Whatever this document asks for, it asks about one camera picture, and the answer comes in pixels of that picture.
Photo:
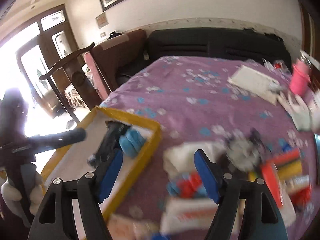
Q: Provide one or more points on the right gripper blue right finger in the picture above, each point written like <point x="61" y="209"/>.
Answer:
<point x="261" y="218"/>

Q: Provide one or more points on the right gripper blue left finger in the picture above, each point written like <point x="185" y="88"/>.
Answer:
<point x="55" y="217"/>

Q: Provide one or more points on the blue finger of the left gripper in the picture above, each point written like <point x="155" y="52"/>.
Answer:
<point x="54" y="141"/>

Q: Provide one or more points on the stack of coloured sponges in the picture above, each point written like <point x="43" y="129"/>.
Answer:
<point x="284" y="166"/>

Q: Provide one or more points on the yellow cardboard box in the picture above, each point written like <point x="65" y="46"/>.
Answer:
<point x="70" y="162"/>

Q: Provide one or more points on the dark sock in box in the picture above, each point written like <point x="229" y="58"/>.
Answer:
<point x="109" y="143"/>

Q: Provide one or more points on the black electric motor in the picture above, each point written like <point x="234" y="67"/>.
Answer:
<point x="245" y="154"/>

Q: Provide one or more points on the blue red cloth bundle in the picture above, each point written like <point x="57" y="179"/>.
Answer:
<point x="187" y="185"/>

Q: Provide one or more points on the white tissue pack red text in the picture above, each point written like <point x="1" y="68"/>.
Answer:
<point x="181" y="215"/>

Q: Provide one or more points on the dark wooden chair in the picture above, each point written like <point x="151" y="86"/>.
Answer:
<point x="78" y="79"/>

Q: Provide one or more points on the wooden glass door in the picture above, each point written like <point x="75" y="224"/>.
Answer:
<point x="54" y="39"/>

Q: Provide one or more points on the white cloth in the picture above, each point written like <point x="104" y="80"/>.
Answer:
<point x="180" y="159"/>

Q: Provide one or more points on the brown armchair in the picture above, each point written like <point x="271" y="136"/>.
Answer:
<point x="119" y="56"/>

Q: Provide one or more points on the white work glove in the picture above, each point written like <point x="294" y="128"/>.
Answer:
<point x="303" y="118"/>

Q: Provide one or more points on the purple floral tablecloth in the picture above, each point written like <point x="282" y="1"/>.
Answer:
<point x="192" y="100"/>

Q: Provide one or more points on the white notebook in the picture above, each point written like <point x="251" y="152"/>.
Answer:
<point x="255" y="82"/>

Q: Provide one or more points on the pink thermos bottle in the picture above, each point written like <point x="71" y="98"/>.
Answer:
<point x="301" y="74"/>

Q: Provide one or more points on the black sofa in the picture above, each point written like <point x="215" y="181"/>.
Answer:
<point x="223" y="43"/>

